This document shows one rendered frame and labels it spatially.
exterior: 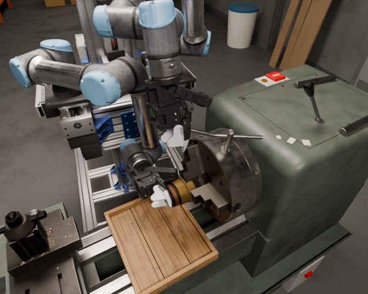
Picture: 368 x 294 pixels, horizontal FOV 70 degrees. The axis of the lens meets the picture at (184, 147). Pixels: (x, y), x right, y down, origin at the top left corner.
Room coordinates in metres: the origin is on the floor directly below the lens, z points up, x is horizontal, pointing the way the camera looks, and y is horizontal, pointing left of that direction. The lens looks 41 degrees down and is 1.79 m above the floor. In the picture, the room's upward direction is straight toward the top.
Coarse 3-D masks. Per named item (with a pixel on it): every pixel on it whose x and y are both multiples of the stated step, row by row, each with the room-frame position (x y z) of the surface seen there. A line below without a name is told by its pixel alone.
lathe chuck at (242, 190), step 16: (208, 144) 0.64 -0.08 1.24; (208, 160) 0.63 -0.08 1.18; (224, 160) 0.58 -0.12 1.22; (240, 160) 0.59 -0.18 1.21; (208, 176) 0.68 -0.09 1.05; (224, 176) 0.55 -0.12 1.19; (240, 176) 0.55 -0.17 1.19; (224, 192) 0.54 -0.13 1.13; (240, 192) 0.52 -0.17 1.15; (208, 208) 0.60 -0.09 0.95; (240, 208) 0.51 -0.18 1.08
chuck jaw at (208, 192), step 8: (208, 184) 0.59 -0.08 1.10; (192, 192) 0.56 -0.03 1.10; (200, 192) 0.56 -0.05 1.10; (208, 192) 0.56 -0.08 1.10; (216, 192) 0.56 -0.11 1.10; (192, 200) 0.55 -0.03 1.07; (200, 200) 0.54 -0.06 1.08; (208, 200) 0.53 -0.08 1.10; (216, 200) 0.52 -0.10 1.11; (224, 200) 0.52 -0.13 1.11; (216, 208) 0.50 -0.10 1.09; (224, 208) 0.50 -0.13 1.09; (232, 208) 0.50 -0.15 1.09
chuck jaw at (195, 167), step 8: (192, 144) 0.70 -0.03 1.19; (184, 152) 0.68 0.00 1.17; (192, 152) 0.66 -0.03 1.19; (184, 160) 0.66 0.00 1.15; (192, 160) 0.64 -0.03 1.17; (200, 160) 0.65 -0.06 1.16; (184, 168) 0.64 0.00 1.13; (192, 168) 0.63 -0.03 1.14; (200, 168) 0.64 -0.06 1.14; (184, 176) 0.60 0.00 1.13; (192, 176) 0.61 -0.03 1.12
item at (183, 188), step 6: (180, 180) 0.60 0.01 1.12; (168, 186) 0.58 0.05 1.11; (174, 186) 0.58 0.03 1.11; (180, 186) 0.57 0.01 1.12; (186, 186) 0.57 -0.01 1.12; (192, 186) 0.58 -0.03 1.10; (168, 192) 0.55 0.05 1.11; (174, 192) 0.55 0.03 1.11; (180, 192) 0.55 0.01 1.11; (186, 192) 0.55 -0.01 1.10; (174, 198) 0.54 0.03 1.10; (180, 198) 0.54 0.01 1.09; (186, 198) 0.55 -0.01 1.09; (174, 204) 0.53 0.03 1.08; (180, 204) 0.54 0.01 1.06
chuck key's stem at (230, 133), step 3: (228, 129) 0.61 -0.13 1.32; (231, 129) 0.62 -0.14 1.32; (228, 132) 0.60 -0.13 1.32; (231, 132) 0.60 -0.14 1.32; (234, 132) 0.61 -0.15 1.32; (228, 135) 0.60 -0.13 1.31; (231, 135) 0.60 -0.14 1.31; (225, 138) 0.61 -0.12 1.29; (228, 138) 0.60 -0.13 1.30; (231, 138) 0.60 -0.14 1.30; (225, 141) 0.61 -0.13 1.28; (228, 141) 0.60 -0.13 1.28; (231, 141) 0.61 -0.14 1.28; (225, 144) 0.61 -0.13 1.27; (228, 144) 0.61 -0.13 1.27; (225, 147) 0.61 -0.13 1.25; (225, 150) 0.62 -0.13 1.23
